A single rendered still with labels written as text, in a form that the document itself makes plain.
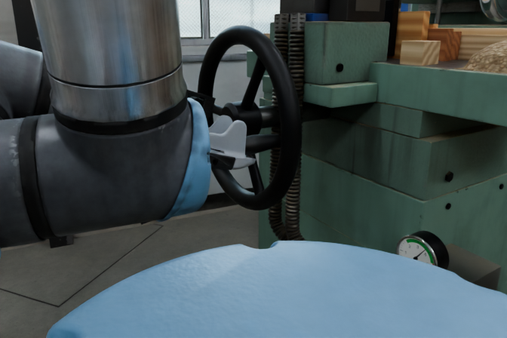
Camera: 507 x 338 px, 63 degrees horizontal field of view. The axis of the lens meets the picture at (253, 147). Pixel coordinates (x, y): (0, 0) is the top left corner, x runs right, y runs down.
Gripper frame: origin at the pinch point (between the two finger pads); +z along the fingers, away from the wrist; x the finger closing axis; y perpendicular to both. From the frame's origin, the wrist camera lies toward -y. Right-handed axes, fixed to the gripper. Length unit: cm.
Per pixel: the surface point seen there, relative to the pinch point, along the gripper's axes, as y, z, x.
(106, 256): -72, 30, 123
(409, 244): -4.1, 20.1, -13.4
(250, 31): 17.5, -0.6, 7.2
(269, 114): 7.2, 8.7, 9.6
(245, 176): -29, 98, 137
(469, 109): 15.0, 19.8, -15.4
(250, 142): 3.1, -0.9, -1.2
